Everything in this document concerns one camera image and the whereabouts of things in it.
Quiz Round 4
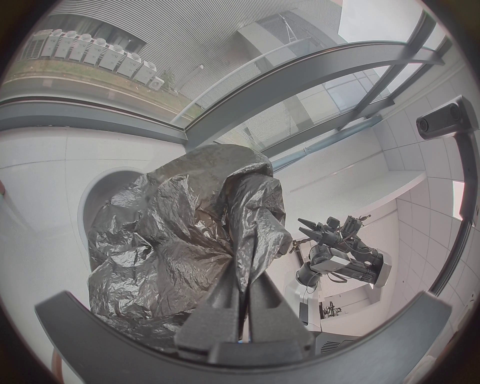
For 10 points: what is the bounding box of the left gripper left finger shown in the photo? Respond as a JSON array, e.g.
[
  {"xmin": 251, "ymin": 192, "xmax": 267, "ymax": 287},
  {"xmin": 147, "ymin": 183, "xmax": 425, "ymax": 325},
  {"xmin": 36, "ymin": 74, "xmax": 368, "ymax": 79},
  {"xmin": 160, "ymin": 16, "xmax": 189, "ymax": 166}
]
[{"xmin": 174, "ymin": 258, "xmax": 241, "ymax": 363}]

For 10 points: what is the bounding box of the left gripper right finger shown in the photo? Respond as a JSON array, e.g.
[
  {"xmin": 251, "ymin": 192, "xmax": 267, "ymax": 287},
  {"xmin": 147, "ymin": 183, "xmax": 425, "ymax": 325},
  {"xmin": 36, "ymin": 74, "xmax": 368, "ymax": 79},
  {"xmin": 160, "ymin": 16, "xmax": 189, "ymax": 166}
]
[{"xmin": 246, "ymin": 271, "xmax": 316, "ymax": 354}]

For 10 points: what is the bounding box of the black plastic bag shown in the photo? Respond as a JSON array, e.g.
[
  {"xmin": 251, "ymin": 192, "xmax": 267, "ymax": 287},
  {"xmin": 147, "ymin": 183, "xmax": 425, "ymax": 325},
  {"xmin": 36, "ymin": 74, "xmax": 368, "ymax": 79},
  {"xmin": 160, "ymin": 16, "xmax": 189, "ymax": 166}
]
[{"xmin": 87, "ymin": 144, "xmax": 293, "ymax": 354}]

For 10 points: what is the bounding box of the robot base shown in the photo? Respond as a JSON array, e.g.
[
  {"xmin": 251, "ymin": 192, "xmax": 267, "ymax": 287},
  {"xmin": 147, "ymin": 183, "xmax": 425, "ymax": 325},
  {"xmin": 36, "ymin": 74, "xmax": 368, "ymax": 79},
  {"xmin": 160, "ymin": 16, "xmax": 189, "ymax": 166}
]
[{"xmin": 284, "ymin": 279, "xmax": 384, "ymax": 355}]

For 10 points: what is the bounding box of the white trash bin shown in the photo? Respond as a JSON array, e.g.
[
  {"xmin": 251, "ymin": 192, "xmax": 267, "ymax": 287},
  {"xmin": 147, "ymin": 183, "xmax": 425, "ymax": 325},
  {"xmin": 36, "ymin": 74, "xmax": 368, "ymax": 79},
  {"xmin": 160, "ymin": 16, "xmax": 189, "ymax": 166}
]
[{"xmin": 77, "ymin": 167, "xmax": 149, "ymax": 271}]

